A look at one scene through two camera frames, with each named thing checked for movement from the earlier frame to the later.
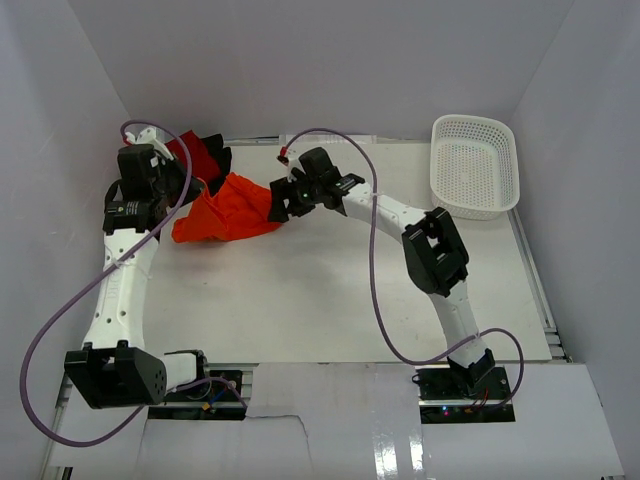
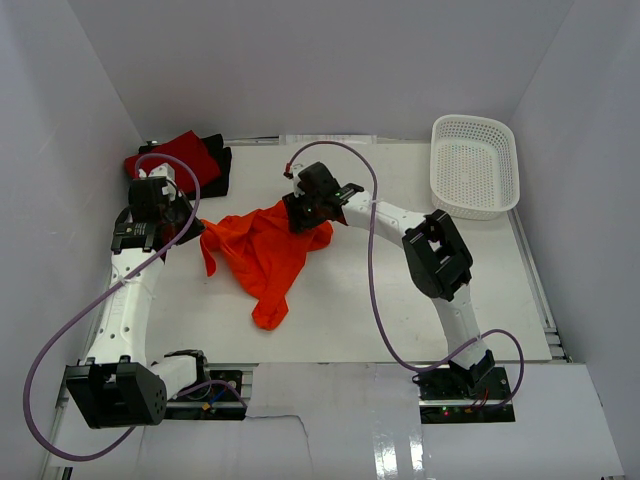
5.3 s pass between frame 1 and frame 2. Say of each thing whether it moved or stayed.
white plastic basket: stayed
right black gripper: moved
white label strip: stayed
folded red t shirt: stayed
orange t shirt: moved
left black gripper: moved
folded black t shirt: stayed
